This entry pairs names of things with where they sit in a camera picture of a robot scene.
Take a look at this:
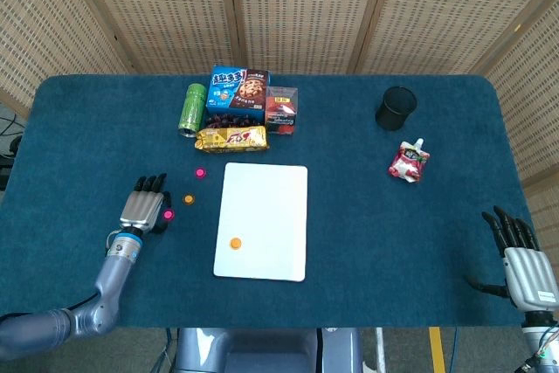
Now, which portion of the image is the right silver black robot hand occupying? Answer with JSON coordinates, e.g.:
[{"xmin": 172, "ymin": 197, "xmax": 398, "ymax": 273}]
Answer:
[{"xmin": 463, "ymin": 205, "xmax": 559, "ymax": 314}]

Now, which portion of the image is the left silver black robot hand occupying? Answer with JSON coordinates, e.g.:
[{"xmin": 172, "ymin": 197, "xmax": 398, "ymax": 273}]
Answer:
[{"xmin": 118, "ymin": 172, "xmax": 172, "ymax": 237}]

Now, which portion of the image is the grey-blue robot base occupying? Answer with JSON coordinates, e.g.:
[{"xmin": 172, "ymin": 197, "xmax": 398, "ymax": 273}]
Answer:
[{"xmin": 174, "ymin": 327, "xmax": 364, "ymax": 373}]

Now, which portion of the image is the white magnetic board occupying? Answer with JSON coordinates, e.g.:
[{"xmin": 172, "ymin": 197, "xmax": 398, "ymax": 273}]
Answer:
[{"xmin": 212, "ymin": 162, "xmax": 309, "ymax": 283}]

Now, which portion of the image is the green drink can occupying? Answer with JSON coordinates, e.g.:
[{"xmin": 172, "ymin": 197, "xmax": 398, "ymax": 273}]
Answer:
[{"xmin": 177, "ymin": 82, "xmax": 209, "ymax": 140}]

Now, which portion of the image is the yellow biscuit pack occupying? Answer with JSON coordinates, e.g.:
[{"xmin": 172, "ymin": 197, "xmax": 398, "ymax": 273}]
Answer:
[{"xmin": 194, "ymin": 125, "xmax": 271, "ymax": 154}]

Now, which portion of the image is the yellow floor tape strip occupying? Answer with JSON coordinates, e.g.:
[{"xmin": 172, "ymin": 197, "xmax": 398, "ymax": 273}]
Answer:
[{"xmin": 428, "ymin": 327, "xmax": 446, "ymax": 373}]

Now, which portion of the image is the dark snack bag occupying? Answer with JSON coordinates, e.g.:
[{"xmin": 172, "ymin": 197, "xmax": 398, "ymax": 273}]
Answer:
[{"xmin": 204, "ymin": 113, "xmax": 263, "ymax": 129}]

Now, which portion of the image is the blue brown cookie box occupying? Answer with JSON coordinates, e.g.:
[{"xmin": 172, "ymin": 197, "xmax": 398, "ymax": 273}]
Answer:
[{"xmin": 205, "ymin": 65, "xmax": 271, "ymax": 124}]

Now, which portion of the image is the white table leg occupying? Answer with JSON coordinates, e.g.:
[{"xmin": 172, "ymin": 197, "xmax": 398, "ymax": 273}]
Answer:
[{"xmin": 374, "ymin": 327, "xmax": 387, "ymax": 373}]

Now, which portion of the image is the blue table cloth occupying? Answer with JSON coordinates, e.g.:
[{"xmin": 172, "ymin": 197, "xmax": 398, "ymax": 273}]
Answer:
[{"xmin": 0, "ymin": 74, "xmax": 532, "ymax": 329}]

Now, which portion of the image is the red white jelly pouch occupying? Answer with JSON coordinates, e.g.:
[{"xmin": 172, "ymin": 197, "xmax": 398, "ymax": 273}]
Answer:
[{"xmin": 387, "ymin": 137, "xmax": 431, "ymax": 183}]

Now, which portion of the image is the red black latte box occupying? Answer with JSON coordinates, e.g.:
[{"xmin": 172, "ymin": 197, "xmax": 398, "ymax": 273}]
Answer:
[{"xmin": 264, "ymin": 86, "xmax": 300, "ymax": 135}]

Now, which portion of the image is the black mesh pen cup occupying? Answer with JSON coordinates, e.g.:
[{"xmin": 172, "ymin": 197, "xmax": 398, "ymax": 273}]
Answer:
[{"xmin": 375, "ymin": 86, "xmax": 418, "ymax": 132}]

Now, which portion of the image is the woven bamboo folding screen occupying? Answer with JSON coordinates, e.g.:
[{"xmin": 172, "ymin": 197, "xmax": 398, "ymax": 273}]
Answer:
[{"xmin": 0, "ymin": 0, "xmax": 559, "ymax": 217}]

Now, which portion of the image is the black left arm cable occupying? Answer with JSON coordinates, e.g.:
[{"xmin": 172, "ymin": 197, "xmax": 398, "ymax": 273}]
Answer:
[{"xmin": 0, "ymin": 294, "xmax": 100, "ymax": 320}]

